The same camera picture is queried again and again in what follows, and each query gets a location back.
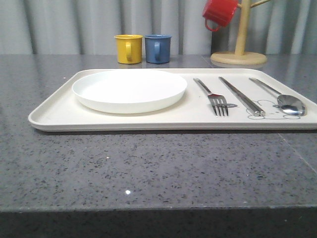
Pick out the cream rabbit serving tray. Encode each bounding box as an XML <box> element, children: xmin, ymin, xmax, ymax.
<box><xmin>28</xmin><ymin>68</ymin><xmax>317</xmax><ymax>131</ymax></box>

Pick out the yellow enamel mug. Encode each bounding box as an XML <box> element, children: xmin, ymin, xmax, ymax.
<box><xmin>114</xmin><ymin>34</ymin><xmax>143</xmax><ymax>64</ymax></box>

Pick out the silver metal spoon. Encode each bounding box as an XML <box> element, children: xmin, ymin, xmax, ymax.
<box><xmin>249</xmin><ymin>77</ymin><xmax>306</xmax><ymax>116</ymax></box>

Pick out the red enamel mug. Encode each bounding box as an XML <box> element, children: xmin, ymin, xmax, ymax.
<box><xmin>203</xmin><ymin>0</ymin><xmax>239</xmax><ymax>32</ymax></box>

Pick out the white round plate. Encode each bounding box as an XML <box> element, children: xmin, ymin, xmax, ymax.
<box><xmin>72</xmin><ymin>69</ymin><xmax>188</xmax><ymax>114</ymax></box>

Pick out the wooden mug tree stand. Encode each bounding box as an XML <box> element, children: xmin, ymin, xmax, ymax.
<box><xmin>211</xmin><ymin>0</ymin><xmax>269</xmax><ymax>65</ymax></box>

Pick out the blue enamel mug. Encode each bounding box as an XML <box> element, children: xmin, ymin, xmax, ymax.
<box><xmin>145</xmin><ymin>34</ymin><xmax>171</xmax><ymax>64</ymax></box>

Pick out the silver metal fork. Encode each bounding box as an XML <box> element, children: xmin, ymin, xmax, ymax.
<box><xmin>193</xmin><ymin>78</ymin><xmax>229</xmax><ymax>117</ymax></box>

